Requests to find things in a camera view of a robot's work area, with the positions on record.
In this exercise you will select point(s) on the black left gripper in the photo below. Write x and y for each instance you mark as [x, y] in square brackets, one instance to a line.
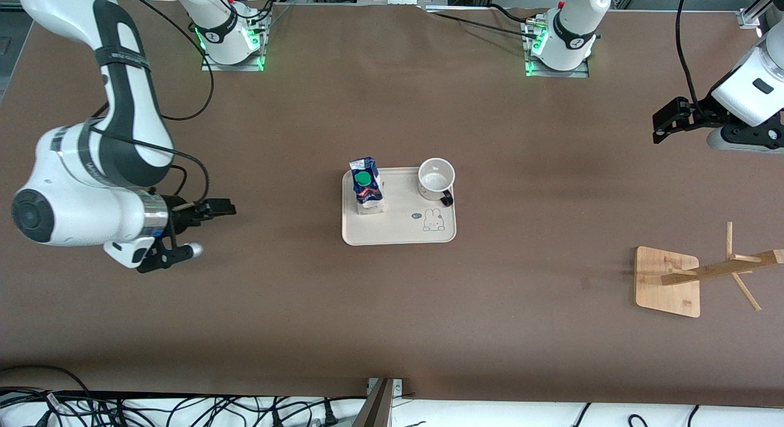
[699, 116]

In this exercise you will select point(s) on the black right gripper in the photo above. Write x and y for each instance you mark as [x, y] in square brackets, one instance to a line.
[185, 215]

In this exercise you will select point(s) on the blue white milk carton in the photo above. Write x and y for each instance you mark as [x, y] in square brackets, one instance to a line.
[367, 191]

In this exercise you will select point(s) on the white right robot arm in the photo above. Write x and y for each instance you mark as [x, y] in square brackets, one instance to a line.
[67, 194]

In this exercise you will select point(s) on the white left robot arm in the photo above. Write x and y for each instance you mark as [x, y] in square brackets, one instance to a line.
[572, 29]

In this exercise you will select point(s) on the wooden cup rack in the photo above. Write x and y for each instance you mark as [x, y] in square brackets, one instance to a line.
[664, 286]

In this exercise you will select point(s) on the beige rabbit print tray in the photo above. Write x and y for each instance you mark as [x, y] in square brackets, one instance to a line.
[404, 225]

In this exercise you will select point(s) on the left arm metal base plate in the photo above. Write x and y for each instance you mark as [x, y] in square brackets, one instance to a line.
[579, 74]

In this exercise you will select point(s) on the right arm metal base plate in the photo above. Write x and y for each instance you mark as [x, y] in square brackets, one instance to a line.
[211, 65]

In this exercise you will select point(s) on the metal camera stand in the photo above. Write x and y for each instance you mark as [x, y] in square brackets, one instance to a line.
[376, 408]

